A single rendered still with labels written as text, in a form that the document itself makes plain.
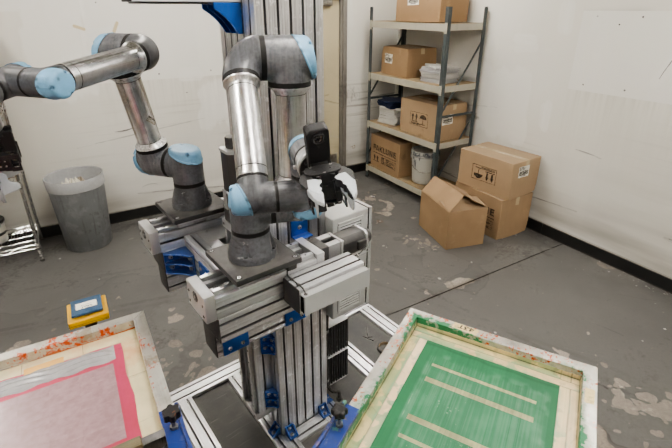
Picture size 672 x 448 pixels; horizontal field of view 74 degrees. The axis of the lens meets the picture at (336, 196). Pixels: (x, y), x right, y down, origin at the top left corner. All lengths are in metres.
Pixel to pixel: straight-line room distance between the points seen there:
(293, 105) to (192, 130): 3.58
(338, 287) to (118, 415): 0.70
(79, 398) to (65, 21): 3.48
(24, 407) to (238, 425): 1.02
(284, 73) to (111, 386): 1.02
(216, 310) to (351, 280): 0.43
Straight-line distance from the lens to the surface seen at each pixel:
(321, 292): 1.40
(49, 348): 1.73
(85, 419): 1.48
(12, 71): 1.40
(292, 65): 1.20
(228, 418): 2.36
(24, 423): 1.55
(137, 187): 4.82
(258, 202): 1.02
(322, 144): 0.85
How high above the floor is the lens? 1.97
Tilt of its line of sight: 23 degrees down
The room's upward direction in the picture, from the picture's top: straight up
